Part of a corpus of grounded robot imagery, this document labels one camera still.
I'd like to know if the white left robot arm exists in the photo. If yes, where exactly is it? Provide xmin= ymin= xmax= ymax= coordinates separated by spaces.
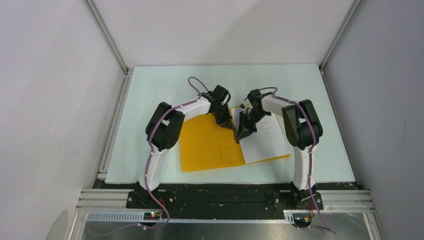
xmin=134 ymin=85 xmax=237 ymax=208

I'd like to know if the yellow plastic folder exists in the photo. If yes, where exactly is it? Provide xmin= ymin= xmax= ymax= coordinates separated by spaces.
xmin=179 ymin=105 xmax=292 ymax=173

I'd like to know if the aluminium frame rail right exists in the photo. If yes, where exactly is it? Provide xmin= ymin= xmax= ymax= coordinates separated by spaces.
xmin=319 ymin=0 xmax=365 ymax=76

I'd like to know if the controller board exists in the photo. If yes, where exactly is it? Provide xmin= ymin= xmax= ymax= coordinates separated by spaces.
xmin=293 ymin=217 xmax=312 ymax=228
xmin=143 ymin=211 xmax=162 ymax=221

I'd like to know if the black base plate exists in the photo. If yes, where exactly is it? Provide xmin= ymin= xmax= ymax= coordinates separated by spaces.
xmin=92 ymin=182 xmax=360 ymax=220

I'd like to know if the left controller board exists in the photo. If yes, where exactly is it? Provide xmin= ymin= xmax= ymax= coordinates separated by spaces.
xmin=143 ymin=211 xmax=162 ymax=221

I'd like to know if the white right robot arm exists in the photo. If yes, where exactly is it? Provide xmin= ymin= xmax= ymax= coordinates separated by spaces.
xmin=235 ymin=87 xmax=323 ymax=209

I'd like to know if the right controller board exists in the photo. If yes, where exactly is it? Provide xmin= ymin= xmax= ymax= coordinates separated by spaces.
xmin=293 ymin=217 xmax=312 ymax=228

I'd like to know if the front aluminium rail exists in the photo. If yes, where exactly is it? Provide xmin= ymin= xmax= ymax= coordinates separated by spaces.
xmin=76 ymin=189 xmax=377 ymax=224

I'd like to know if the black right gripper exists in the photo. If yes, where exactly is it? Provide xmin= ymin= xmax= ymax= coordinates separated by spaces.
xmin=236 ymin=109 xmax=269 ymax=142

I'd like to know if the aluminium frame rail left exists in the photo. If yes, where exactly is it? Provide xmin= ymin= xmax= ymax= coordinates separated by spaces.
xmin=83 ymin=0 xmax=129 ymax=75

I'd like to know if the aluminium frame rail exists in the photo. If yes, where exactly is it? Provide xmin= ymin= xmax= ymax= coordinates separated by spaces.
xmin=83 ymin=0 xmax=129 ymax=75
xmin=319 ymin=0 xmax=365 ymax=76

